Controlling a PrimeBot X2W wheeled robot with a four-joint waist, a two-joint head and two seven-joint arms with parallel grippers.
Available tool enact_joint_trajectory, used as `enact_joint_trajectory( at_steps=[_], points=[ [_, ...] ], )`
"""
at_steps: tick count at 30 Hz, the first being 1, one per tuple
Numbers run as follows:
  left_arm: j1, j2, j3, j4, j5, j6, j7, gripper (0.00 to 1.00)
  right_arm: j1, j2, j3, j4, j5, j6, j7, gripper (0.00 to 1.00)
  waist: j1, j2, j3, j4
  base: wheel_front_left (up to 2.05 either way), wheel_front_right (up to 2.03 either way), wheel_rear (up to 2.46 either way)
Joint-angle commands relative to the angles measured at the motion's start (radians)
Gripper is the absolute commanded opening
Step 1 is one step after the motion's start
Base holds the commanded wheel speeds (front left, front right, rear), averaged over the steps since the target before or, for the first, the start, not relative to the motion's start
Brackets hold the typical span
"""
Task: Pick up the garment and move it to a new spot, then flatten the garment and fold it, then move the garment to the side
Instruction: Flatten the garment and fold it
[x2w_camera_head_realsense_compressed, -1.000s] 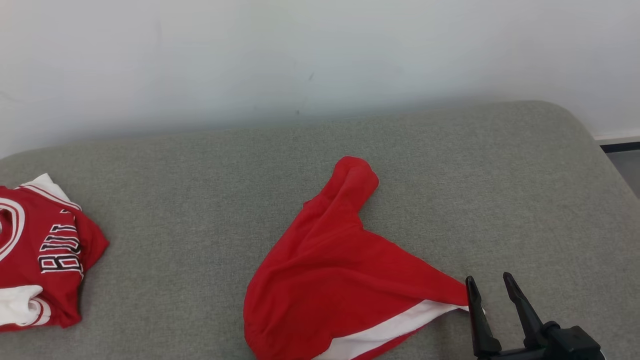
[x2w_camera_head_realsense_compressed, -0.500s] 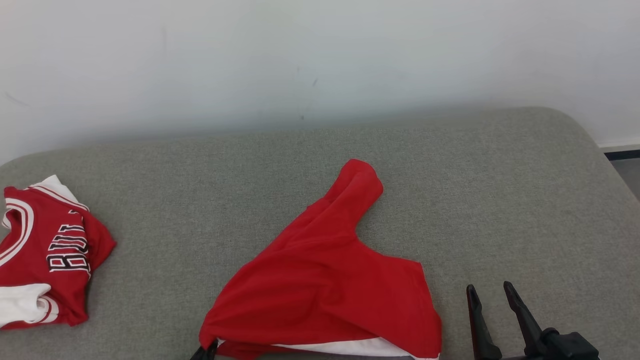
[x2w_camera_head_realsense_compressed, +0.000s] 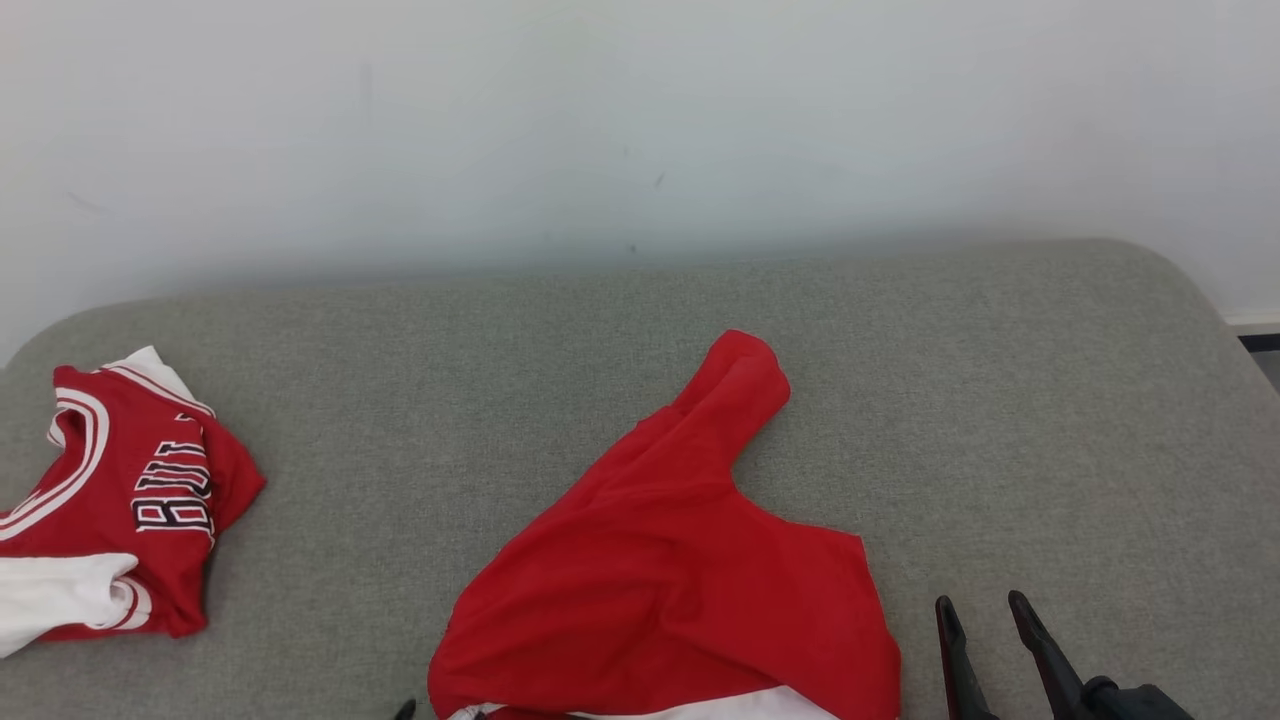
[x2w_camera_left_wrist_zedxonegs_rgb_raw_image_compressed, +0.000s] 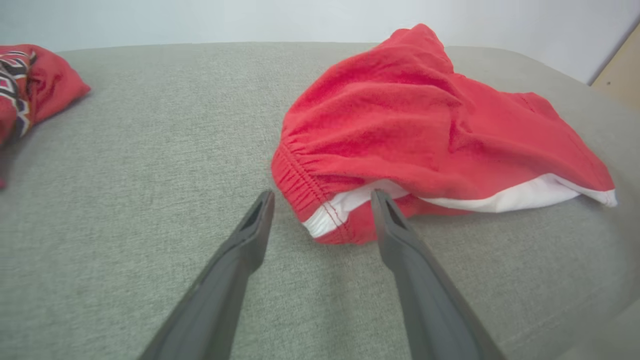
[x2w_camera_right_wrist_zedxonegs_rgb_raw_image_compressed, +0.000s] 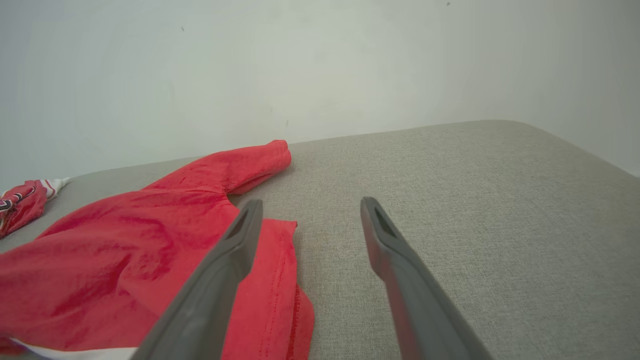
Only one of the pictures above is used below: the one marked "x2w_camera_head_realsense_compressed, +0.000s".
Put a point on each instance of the red shorts with white waistband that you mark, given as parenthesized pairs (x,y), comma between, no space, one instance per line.
(660,580)

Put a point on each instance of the red number 23 basketball jersey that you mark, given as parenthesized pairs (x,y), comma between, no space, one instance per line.
(120,520)

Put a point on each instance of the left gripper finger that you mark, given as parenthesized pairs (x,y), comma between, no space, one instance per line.
(404,712)

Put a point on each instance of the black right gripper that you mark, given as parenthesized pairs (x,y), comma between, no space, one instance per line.
(1135,705)

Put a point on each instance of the dark baseboard strip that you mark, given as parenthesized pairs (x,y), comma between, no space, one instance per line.
(1262,342)

